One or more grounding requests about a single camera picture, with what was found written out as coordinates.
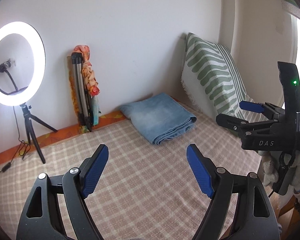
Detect light blue denim pants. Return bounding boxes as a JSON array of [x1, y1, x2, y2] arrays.
[[120, 93, 197, 145]]

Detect white knit gloved hand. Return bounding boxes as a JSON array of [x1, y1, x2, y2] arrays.
[[258, 151, 300, 195]]

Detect green striped white pillow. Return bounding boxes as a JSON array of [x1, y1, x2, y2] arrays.
[[181, 33, 266, 122]]

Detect beige checkered bed blanket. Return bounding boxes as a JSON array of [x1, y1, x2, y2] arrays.
[[0, 112, 260, 239]]

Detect folded silver tripod stand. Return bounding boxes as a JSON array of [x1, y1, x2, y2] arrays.
[[71, 52, 92, 132]]

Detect black ring light cable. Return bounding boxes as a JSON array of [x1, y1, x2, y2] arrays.
[[0, 104, 31, 173]]

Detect black wall socket plug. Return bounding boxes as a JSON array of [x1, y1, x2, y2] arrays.
[[0, 58, 19, 94]]

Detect white ring light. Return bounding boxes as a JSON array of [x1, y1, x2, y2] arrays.
[[0, 21, 46, 106]]

